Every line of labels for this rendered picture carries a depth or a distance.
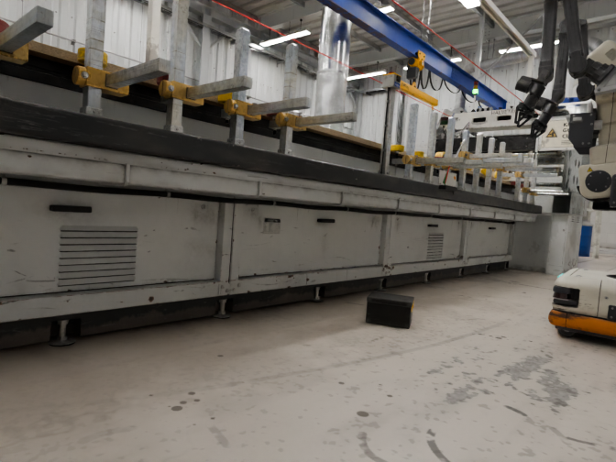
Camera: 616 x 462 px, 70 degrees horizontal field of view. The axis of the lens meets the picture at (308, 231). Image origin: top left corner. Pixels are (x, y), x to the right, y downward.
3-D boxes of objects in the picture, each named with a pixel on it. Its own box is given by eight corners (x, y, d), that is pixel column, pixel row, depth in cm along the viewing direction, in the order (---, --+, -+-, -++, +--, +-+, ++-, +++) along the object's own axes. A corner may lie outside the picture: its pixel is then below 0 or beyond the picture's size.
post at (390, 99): (389, 175, 231) (397, 89, 228) (384, 174, 227) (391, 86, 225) (382, 175, 234) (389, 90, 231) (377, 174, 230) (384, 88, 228)
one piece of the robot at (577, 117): (604, 154, 224) (609, 112, 223) (601, 146, 201) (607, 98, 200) (567, 155, 233) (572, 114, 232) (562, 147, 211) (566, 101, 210)
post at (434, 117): (431, 191, 269) (438, 112, 266) (428, 190, 266) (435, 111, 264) (425, 191, 271) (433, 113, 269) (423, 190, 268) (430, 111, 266)
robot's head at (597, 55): (632, 71, 214) (610, 50, 219) (633, 56, 197) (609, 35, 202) (604, 93, 221) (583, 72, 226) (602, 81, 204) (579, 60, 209)
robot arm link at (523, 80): (550, 70, 203) (552, 75, 210) (526, 62, 209) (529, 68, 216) (535, 94, 206) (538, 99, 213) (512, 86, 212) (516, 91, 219)
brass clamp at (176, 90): (204, 104, 142) (205, 89, 142) (167, 94, 132) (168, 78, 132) (193, 106, 146) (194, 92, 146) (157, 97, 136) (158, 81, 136)
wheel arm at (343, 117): (357, 124, 159) (357, 112, 158) (351, 122, 156) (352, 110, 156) (274, 131, 188) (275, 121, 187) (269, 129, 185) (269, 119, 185)
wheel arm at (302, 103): (311, 111, 140) (313, 97, 140) (304, 108, 138) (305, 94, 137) (227, 121, 169) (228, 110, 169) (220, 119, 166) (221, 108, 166)
